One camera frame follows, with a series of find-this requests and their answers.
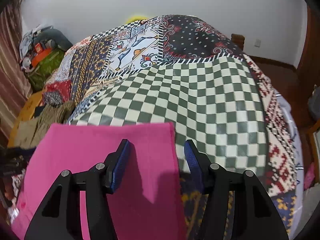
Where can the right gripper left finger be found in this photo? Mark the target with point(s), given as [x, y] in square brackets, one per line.
[58, 215]

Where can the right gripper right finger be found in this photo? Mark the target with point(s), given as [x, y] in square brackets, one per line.
[255, 216]

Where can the pink pants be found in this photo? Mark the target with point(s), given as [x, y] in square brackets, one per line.
[147, 205]

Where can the olive green pants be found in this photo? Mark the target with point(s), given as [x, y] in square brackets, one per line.
[31, 132]

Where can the wooden lap desk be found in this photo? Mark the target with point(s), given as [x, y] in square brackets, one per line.
[25, 114]

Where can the striped red curtain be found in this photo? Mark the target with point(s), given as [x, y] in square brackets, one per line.
[15, 87]

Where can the green storage bag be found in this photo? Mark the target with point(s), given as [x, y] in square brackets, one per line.
[40, 74]

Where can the brown wooden door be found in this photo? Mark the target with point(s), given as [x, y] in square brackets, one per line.
[308, 68]

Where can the orange box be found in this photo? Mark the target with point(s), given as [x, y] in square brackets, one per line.
[40, 56]

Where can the patchwork bed quilt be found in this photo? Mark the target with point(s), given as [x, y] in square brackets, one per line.
[179, 69]

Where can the wall power socket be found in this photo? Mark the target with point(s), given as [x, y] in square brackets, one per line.
[257, 43]

